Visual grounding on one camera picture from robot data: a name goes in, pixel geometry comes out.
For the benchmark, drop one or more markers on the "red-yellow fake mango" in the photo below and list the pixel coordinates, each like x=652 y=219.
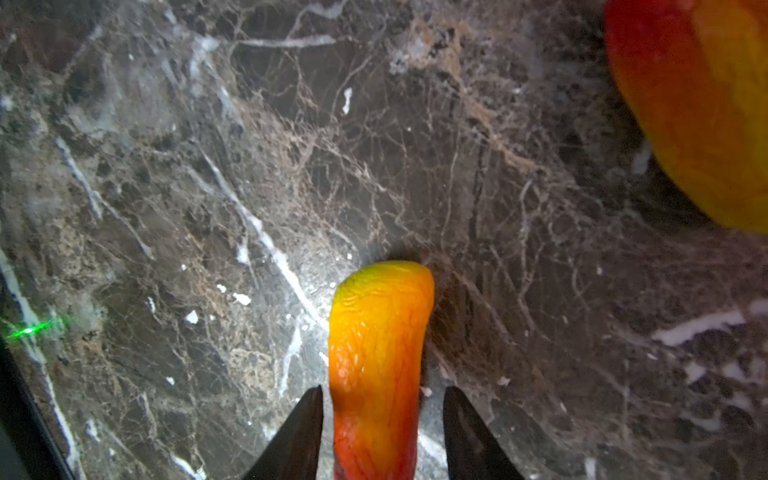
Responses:
x=694 y=75
x=377 y=326

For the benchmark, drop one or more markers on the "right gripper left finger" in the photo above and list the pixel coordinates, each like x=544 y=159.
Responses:
x=294 y=450

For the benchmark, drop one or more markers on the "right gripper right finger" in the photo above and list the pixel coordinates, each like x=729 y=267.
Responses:
x=472 y=450

